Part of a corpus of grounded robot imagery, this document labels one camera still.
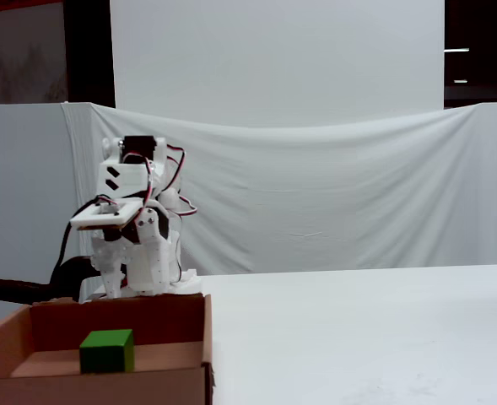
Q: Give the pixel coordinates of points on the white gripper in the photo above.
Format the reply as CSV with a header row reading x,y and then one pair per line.
x,y
150,234

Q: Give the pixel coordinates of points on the green cube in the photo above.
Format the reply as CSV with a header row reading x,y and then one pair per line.
x,y
104,354

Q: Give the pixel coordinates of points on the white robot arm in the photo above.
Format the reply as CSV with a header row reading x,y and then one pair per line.
x,y
134,179

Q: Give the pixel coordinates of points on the brown cardboard box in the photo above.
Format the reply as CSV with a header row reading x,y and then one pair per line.
x,y
168,325

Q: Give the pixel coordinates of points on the black table clamp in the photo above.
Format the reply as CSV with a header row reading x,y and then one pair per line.
x,y
68,270

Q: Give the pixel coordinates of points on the pale grey partition panel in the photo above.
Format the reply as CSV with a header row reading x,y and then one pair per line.
x,y
20,190

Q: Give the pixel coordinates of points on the black pillar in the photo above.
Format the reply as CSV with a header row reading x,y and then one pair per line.
x,y
90,50

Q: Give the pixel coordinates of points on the white backdrop panel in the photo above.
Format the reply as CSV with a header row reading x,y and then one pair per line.
x,y
273,50

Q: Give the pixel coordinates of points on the white draped cloth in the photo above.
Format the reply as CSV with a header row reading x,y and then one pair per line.
x,y
400,190

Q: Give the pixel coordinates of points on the dark window pane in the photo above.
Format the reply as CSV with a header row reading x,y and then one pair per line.
x,y
493,25

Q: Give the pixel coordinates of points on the white camera mount with board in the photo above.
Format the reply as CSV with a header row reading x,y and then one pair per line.
x,y
83,219

